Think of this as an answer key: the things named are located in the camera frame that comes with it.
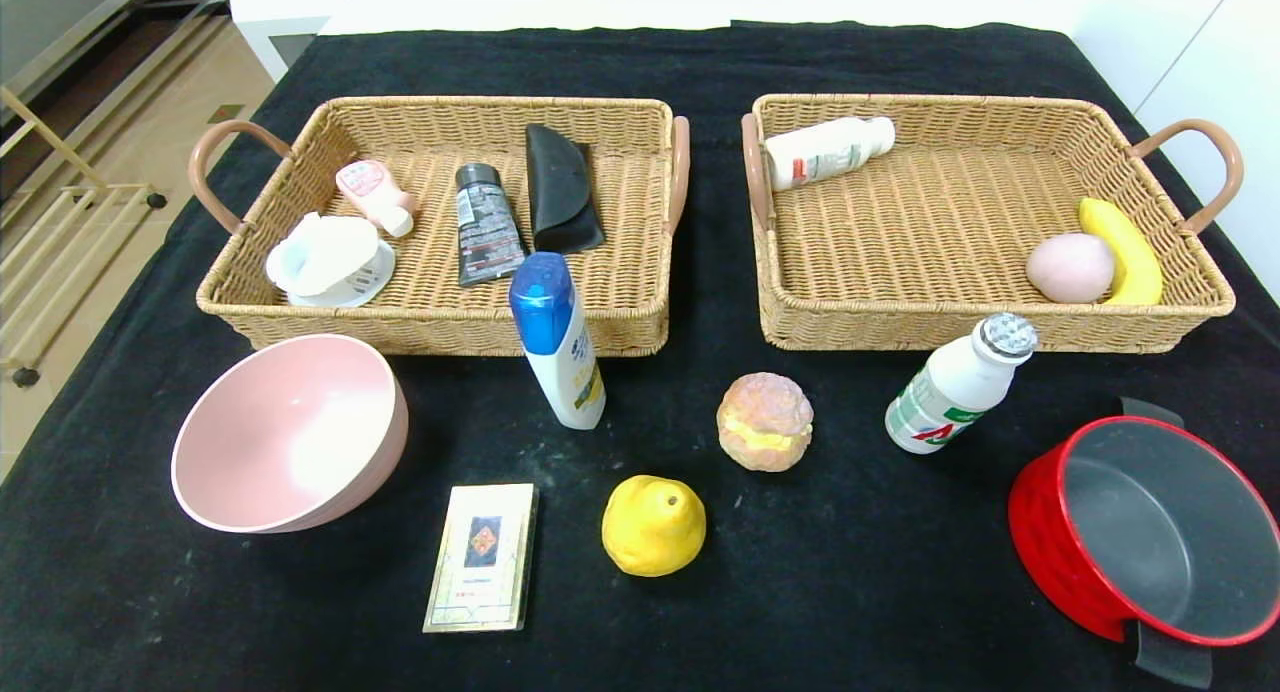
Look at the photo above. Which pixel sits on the toy cream puff bun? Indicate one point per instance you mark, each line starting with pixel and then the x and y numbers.
pixel 765 422

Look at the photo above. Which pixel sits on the yellow lemon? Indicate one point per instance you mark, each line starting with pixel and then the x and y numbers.
pixel 652 527

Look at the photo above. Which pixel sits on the white milk bottle silver cap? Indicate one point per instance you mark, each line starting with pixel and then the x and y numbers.
pixel 950 392

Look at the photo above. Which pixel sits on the white bottle blue cap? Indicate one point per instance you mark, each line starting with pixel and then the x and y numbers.
pixel 565 372

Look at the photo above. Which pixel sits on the black soft pouch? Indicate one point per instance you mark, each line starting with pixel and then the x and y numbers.
pixel 560 192

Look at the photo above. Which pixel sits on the black grey squeeze tube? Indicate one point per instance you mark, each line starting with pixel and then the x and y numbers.
pixel 487 227

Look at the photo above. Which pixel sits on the white bottle red green label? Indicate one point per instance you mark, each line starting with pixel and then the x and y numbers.
pixel 825 152

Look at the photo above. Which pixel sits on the gold bordered card box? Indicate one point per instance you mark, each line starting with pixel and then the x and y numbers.
pixel 480 562

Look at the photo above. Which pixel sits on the small pink lotion bottle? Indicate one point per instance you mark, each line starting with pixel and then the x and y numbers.
pixel 370 190

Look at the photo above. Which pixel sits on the dark table cloth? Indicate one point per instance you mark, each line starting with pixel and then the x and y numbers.
pixel 850 572

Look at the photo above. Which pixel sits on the white plastic soap dish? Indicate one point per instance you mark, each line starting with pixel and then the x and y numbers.
pixel 325 257

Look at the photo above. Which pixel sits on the pink bowl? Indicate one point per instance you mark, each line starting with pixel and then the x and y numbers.
pixel 280 432

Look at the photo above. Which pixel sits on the pale pink toy egg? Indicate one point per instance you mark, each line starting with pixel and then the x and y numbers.
pixel 1070 268

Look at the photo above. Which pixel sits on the white table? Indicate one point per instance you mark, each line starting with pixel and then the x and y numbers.
pixel 290 2

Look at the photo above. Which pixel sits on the yellow toy banana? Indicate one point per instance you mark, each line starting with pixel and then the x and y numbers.
pixel 1130 257

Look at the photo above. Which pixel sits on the white cabinet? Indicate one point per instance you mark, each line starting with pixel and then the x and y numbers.
pixel 1200 72

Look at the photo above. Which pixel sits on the beige metal rack on wheels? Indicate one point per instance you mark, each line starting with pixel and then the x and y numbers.
pixel 52 138

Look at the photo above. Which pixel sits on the grey metal shelf frame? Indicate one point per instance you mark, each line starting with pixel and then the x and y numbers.
pixel 50 12

